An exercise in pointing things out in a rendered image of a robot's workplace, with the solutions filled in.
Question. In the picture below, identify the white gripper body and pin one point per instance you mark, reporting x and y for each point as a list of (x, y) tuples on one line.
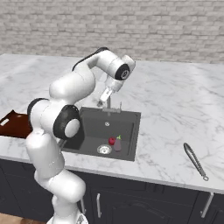
[(106, 94)]

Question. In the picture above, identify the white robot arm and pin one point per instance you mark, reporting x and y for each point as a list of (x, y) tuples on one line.
[(70, 87)]

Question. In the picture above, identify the metal sink faucet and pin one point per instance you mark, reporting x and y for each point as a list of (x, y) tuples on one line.
[(109, 108)]

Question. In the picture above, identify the dark grey sink basin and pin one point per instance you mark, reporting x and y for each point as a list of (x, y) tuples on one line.
[(93, 128)]

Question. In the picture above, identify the dark red tray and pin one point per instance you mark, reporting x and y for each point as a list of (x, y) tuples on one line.
[(16, 125)]

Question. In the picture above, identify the red apple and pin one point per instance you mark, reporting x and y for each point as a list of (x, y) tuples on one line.
[(112, 141)]

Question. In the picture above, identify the purple eggplant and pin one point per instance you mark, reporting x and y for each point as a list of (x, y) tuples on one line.
[(117, 145)]

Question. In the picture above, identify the metal kitchen tongs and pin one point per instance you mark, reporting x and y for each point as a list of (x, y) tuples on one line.
[(194, 161)]

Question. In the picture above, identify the dark cupboard door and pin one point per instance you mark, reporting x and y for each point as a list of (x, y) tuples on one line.
[(217, 211), (140, 207), (17, 189)]

